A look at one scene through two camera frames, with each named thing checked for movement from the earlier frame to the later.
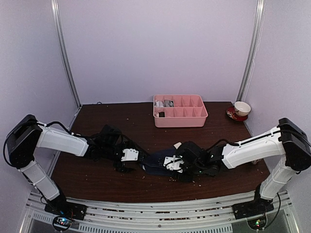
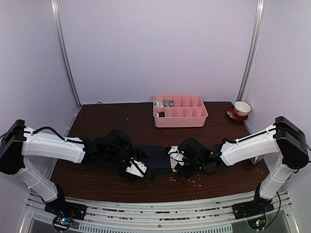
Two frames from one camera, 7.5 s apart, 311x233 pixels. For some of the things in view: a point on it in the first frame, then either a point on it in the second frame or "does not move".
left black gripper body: x=109 y=152 to x=124 y=175
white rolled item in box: x=158 y=104 does not move
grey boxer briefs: x=168 y=103 does not move
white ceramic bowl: x=242 y=108 does not move
